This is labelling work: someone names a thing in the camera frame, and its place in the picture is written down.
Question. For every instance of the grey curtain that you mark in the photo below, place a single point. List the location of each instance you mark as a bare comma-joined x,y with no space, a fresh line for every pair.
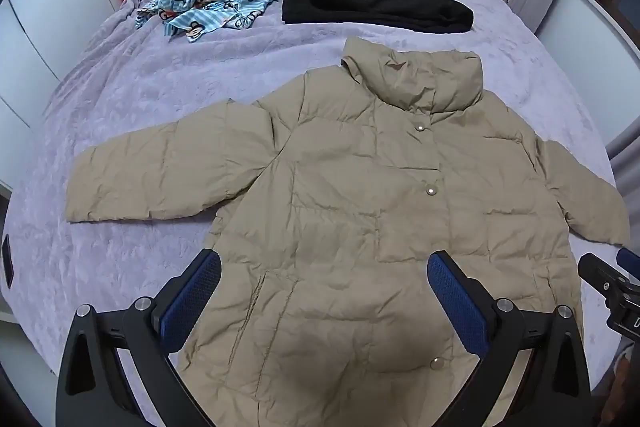
625,162

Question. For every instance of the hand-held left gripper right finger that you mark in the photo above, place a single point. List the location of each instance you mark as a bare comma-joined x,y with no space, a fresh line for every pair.
457,302

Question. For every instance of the white wardrobe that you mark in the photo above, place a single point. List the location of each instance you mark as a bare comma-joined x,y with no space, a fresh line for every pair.
45,32

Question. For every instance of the beige puffer jacket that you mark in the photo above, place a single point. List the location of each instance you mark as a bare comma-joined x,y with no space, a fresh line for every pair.
340,207

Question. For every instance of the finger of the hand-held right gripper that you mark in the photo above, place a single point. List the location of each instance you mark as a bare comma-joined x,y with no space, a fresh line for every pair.
602,274
631,258

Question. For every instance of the purple plush blanket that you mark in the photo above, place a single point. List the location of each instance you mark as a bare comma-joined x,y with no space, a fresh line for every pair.
165,97

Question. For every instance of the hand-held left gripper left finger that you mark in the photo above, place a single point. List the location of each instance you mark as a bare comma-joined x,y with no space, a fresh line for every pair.
192,297

